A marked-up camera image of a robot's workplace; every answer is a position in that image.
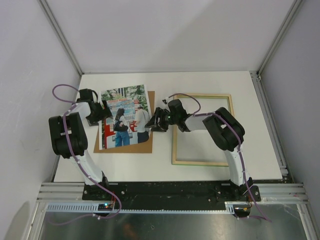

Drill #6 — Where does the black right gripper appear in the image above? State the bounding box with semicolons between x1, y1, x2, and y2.
145;107;179;133

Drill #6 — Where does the printed photo of two people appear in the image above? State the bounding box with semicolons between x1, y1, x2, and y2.
98;84;151;150

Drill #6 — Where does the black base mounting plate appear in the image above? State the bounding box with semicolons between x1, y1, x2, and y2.
82;180;261;210

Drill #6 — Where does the right aluminium corner post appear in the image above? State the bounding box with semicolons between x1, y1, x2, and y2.
256;0;305;76

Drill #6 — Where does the white slotted cable duct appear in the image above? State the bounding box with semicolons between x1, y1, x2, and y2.
45;202;251;216

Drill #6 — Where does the aluminium corner post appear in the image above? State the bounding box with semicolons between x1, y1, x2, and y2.
256;0;305;76
37;0;84;77

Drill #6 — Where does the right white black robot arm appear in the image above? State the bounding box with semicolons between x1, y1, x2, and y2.
145;99;252;201

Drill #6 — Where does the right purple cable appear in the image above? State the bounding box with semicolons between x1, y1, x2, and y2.
166;93;273;223

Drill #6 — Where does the left aluminium corner post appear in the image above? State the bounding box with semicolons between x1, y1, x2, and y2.
37;0;84;77

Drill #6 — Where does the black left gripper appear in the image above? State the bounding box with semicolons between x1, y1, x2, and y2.
87;99;113;127

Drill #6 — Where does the brown cardboard backing board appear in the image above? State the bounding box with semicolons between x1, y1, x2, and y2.
93;90;156;154

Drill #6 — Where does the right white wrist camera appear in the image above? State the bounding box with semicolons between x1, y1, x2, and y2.
162;97;170;105

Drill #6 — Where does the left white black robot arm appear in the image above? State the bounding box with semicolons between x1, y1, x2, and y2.
48;88;112;200

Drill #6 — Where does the green wooden photo frame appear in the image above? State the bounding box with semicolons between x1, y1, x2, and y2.
171;93;235;167

